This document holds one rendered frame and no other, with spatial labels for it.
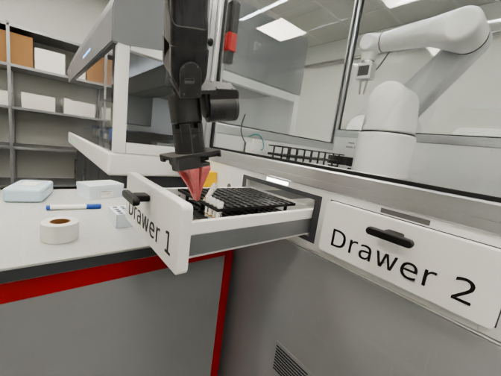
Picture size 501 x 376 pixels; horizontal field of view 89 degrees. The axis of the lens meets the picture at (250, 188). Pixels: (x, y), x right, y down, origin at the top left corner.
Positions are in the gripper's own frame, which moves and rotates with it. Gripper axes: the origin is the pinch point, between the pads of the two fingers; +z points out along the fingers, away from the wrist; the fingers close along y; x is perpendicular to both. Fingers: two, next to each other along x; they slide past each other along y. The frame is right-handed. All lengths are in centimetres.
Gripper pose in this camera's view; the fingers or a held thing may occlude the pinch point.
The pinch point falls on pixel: (195, 196)
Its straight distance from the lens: 53.1
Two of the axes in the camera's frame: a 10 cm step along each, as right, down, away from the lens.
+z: 0.5, 9.5, 3.0
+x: 6.4, 2.0, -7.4
